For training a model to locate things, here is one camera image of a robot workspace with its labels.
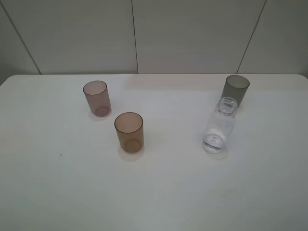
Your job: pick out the clear plastic water bottle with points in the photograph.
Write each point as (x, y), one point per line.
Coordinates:
(220, 125)

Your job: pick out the pink translucent plastic cup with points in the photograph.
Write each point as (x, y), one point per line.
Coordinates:
(97, 96)

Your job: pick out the grey translucent plastic cup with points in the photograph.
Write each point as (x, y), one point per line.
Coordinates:
(235, 87)

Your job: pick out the brown translucent plastic cup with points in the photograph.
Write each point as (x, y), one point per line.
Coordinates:
(129, 129)

